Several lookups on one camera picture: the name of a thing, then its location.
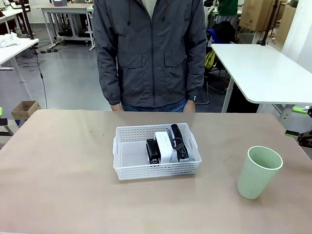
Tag small white box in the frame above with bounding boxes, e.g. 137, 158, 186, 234
154, 131, 175, 164

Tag black stapler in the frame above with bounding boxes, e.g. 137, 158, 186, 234
145, 138, 162, 165

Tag white perforated plastic basket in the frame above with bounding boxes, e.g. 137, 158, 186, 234
112, 122, 203, 181

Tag person's left hand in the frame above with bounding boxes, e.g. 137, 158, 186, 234
183, 99, 196, 114

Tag open cardboard box on floor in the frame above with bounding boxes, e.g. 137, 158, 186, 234
11, 100, 41, 120

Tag large white desk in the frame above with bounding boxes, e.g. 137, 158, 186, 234
210, 43, 312, 120

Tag pale green cup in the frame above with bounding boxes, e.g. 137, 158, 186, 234
236, 145, 284, 200

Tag white table with cloth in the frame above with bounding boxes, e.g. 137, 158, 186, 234
0, 38, 40, 101

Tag crumpled white cloth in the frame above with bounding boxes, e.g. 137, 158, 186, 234
0, 33, 21, 49

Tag tall brown cardboard box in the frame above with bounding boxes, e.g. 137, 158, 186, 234
277, 4, 297, 45

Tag black pole stand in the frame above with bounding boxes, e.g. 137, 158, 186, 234
260, 0, 279, 47

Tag black tripod stand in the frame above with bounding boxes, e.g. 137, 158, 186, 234
19, 0, 35, 40

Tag yellow green bag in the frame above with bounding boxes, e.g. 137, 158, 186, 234
205, 49, 217, 69

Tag large brown cardboard box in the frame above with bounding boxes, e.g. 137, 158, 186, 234
238, 0, 281, 33

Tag black bag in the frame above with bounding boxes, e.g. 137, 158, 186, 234
214, 21, 237, 45

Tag blue fabric item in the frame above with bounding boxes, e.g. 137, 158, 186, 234
206, 28, 220, 45

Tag white flat packet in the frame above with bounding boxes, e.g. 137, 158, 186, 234
166, 125, 195, 163

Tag person in green top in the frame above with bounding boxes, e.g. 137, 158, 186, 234
217, 0, 238, 24

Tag grey workbench with white legs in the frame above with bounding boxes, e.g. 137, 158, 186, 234
36, 2, 96, 52

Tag blue jeans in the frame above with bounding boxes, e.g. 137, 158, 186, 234
120, 99, 188, 113

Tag person in grey jacket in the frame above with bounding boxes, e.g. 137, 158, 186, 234
92, 0, 208, 108

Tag white shirt under jacket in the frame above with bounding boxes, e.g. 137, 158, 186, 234
142, 0, 159, 20

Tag dark slanted frame leg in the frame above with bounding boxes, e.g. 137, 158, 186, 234
0, 124, 13, 137

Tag black floor cable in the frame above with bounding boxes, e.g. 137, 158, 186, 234
31, 47, 49, 110

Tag black strap tool with ring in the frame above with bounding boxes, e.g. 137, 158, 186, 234
170, 124, 189, 162

